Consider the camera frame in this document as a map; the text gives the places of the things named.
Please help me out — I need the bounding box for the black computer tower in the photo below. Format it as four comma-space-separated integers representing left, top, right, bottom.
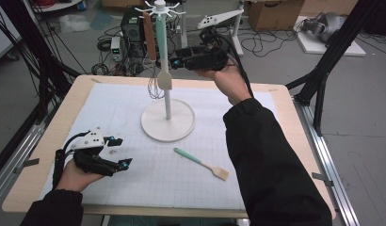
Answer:
120, 6, 149, 60

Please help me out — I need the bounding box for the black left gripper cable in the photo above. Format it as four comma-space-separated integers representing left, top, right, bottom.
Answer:
52, 131, 90, 191

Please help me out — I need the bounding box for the grey headset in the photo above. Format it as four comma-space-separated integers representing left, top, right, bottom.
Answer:
300, 11, 347, 43

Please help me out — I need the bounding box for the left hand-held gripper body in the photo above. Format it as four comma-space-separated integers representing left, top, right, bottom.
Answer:
70, 126, 121, 177

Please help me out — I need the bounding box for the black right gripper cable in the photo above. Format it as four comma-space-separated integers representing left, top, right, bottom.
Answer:
217, 33, 255, 98

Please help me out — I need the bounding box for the round white table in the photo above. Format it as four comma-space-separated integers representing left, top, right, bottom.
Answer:
30, 0, 86, 13

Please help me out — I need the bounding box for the small white power supply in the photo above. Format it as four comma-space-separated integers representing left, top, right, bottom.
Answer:
110, 36, 123, 62

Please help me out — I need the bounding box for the whisk with wooden handle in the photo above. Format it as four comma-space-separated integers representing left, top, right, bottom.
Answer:
142, 11, 166, 100

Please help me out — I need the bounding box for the person's left hand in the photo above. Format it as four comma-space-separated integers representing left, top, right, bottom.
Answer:
56, 158, 105, 193

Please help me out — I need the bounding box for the cardboard box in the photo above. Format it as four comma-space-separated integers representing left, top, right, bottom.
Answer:
244, 0, 306, 32

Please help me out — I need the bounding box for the black metal frame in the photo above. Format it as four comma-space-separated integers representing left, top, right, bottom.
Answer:
284, 0, 386, 137
0, 0, 82, 178

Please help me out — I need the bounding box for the cream spatula with green handle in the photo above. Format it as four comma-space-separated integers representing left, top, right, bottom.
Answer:
154, 14, 173, 91

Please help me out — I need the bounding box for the clear plastic bag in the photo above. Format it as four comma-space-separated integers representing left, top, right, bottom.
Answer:
58, 13, 91, 34

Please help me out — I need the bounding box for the tangle of black floor cables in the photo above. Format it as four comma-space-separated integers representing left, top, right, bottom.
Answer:
242, 27, 300, 59

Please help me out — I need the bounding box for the grey metal clip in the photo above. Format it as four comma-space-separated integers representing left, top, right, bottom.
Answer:
312, 171, 335, 188

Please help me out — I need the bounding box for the person's right hand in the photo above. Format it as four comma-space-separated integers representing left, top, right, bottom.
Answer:
194, 64, 254, 106

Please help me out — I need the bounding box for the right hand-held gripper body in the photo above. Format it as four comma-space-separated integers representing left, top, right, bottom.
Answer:
183, 8, 245, 72

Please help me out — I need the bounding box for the aluminium rail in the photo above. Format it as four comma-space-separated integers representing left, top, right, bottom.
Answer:
293, 100, 361, 226
0, 121, 46, 206

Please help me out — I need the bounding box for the white flat board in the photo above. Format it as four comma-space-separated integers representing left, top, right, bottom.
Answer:
296, 15, 367, 57

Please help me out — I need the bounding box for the white utensil rack stand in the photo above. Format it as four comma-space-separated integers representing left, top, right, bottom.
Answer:
134, 0, 197, 143

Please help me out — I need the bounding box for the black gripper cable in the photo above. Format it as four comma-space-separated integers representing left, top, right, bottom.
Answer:
52, 131, 90, 191
217, 33, 255, 98

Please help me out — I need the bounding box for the cream brush with green handle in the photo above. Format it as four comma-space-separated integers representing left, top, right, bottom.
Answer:
173, 147, 231, 182

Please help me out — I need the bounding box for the white stand leg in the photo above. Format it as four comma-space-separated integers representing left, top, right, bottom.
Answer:
180, 0, 189, 49
231, 12, 246, 58

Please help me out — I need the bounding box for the white grid mat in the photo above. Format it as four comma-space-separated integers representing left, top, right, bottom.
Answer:
40, 82, 279, 211

